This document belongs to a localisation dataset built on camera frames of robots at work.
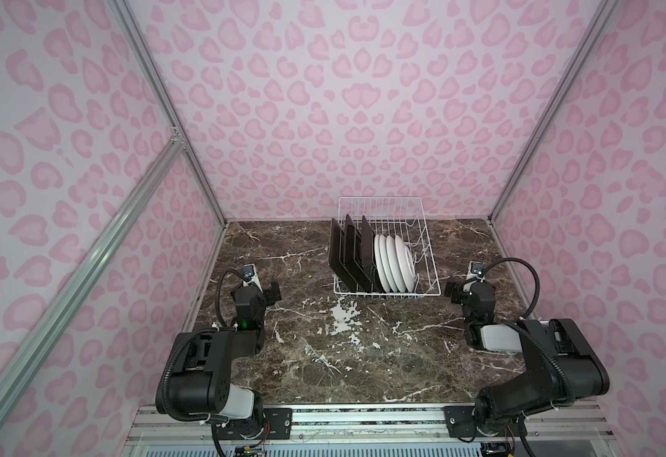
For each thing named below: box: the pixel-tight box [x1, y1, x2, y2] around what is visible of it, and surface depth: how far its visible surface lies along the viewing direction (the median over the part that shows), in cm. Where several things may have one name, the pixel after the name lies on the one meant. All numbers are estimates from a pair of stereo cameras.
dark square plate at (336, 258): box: [328, 218, 363, 294], surface depth 87 cm
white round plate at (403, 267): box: [393, 235, 415, 293], surface depth 90 cm
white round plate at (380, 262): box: [373, 234, 392, 294], surface depth 88 cm
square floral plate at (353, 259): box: [343, 214, 373, 293], surface depth 87 cm
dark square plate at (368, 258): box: [361, 215, 386, 294], surface depth 90 cm
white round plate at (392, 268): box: [385, 235, 402, 293], surface depth 88 cm
